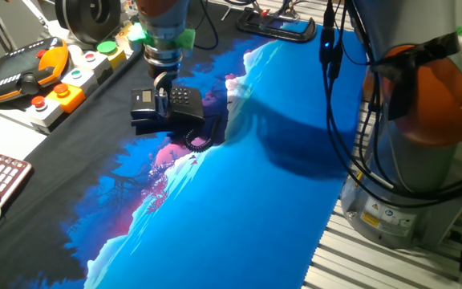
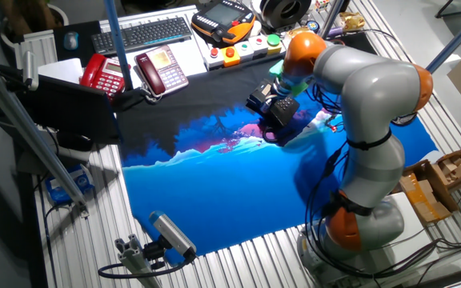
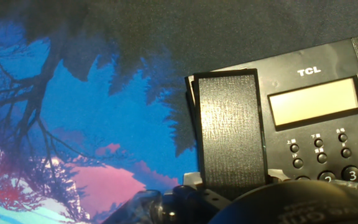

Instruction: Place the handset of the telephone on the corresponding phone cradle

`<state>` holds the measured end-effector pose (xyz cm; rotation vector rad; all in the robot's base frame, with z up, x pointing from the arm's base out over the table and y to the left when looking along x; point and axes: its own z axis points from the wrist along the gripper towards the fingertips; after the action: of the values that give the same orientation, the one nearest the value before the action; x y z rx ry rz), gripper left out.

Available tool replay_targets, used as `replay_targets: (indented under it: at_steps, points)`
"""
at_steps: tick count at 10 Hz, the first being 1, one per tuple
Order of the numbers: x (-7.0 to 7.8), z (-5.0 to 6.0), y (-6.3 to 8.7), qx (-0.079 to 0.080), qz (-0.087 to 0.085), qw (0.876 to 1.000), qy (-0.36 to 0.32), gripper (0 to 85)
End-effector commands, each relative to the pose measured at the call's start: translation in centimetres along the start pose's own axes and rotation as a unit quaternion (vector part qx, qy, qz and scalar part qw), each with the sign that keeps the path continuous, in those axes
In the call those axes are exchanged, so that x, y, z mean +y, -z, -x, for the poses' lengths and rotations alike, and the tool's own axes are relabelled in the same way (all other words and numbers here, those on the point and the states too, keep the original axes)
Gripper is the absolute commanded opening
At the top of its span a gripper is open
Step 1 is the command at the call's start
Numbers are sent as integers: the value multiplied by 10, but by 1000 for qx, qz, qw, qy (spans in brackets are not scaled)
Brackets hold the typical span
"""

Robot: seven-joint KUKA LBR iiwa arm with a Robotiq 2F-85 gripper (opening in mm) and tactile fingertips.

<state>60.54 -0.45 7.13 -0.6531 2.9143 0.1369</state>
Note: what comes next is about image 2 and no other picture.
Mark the black arm strap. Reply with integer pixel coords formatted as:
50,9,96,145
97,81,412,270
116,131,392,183
326,190,375,217
346,128,393,152

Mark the black camera cable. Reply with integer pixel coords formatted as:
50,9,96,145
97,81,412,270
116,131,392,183
97,251,196,280

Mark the short aluminium profile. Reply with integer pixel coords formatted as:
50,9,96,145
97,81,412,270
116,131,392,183
114,234,162,288

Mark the silver camera blue cap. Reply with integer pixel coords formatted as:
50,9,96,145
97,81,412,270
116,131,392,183
148,210,198,260

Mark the slim silver camera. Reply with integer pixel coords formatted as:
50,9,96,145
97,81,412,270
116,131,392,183
21,50,40,91

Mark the black computer keyboard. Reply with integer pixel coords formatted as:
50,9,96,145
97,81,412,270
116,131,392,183
90,16,194,56

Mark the blue small box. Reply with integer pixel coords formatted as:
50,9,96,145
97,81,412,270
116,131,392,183
45,162,95,206

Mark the grey computer mouse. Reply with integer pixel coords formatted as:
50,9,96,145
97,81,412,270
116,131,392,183
62,30,80,51

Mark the black laptop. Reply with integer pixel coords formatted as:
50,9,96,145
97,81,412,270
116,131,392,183
0,63,122,146

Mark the long aluminium bar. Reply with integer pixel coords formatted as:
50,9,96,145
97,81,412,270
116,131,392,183
0,54,90,219

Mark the yellow cardboard box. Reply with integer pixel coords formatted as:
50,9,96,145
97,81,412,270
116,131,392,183
398,171,452,225

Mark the green gripper mount plate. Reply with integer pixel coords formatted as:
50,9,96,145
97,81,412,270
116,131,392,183
269,59,310,98

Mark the yellow box green button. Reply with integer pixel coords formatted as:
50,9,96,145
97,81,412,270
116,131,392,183
265,34,284,56

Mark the maroon desk telephone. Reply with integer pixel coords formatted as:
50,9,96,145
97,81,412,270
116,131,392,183
134,44,190,99

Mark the white box red button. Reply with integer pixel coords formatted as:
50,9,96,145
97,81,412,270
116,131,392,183
248,34,271,57
204,46,226,72

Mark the black filament spool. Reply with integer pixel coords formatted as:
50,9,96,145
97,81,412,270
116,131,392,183
259,0,313,30

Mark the white box green button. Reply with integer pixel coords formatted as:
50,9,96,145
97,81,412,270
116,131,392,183
234,39,256,63

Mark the gold foil wrapper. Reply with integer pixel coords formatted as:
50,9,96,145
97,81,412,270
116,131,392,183
338,11,366,32

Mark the red desk telephone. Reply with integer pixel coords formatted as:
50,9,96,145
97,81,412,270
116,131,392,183
79,53,132,102

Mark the tan paper packet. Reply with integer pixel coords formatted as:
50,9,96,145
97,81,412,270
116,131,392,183
285,26,315,39

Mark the orange black teach pendant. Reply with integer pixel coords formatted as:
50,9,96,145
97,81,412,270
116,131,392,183
190,0,257,46

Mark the black mouse pad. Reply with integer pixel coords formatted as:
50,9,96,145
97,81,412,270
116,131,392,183
53,20,103,68

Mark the white flat box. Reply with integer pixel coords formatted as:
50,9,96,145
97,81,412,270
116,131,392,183
37,58,84,86

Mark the blue metal pole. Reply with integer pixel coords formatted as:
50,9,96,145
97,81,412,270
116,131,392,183
102,0,132,91
425,2,461,75

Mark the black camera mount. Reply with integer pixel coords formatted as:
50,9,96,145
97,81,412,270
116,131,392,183
142,235,172,271

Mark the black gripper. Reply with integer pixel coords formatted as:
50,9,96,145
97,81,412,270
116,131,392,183
268,84,290,117

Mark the blue landscape print cloth mat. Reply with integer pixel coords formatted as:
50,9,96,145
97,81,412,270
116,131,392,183
112,54,439,258

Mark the silver metal pole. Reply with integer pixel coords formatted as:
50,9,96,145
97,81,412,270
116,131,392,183
317,0,346,41

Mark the open brown cardboard box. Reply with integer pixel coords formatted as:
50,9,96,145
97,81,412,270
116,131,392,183
402,146,461,214

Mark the orange box red button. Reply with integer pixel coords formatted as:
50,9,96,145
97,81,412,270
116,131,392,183
220,46,242,68

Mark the black desk telephone base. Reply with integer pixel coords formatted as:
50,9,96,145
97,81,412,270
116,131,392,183
245,79,300,129

